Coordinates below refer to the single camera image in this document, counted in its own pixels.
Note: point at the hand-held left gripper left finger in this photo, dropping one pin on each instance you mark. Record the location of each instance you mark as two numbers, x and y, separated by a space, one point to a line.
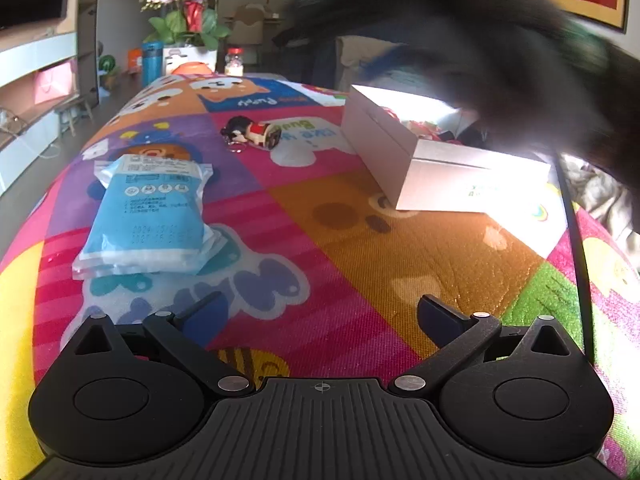
205 317

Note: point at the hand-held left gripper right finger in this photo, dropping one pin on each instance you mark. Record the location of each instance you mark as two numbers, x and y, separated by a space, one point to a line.
440 317

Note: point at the blue white face mask pack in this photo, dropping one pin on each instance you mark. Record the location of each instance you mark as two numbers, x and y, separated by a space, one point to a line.
145 210

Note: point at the white cardboard box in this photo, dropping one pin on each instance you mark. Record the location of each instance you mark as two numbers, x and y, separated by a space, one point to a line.
450 180

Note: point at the dark cloth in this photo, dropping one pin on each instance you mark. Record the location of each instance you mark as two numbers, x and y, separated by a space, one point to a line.
500 35

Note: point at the colourful printed desktop mat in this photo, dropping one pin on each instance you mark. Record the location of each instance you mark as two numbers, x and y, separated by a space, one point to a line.
325 240

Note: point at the beige blanket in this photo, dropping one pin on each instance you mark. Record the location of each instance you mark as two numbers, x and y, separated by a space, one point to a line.
605 195

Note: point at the small wooden stool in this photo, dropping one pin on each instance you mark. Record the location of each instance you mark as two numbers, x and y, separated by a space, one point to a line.
75 112

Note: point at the orange round toy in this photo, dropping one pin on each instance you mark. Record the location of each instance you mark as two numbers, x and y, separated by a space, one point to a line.
190 68

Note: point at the white television cabinet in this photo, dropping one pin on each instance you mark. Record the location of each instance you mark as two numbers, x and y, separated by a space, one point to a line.
30 130

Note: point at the red lid jar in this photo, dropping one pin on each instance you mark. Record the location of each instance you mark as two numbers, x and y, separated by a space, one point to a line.
234 62

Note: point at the blue bottle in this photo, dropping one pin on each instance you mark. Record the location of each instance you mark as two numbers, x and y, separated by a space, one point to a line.
151 62

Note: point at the white flower pot box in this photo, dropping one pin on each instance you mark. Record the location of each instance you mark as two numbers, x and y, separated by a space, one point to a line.
192 55

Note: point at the orange white packet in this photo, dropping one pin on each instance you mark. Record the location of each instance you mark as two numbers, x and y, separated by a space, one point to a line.
134 59

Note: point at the green round ornament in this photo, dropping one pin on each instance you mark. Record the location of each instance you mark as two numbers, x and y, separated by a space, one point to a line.
106 63

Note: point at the pink paper bag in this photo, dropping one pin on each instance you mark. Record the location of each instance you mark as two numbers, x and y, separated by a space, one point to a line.
52 85

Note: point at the beige chair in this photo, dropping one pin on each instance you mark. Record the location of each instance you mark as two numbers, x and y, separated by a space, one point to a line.
252 22

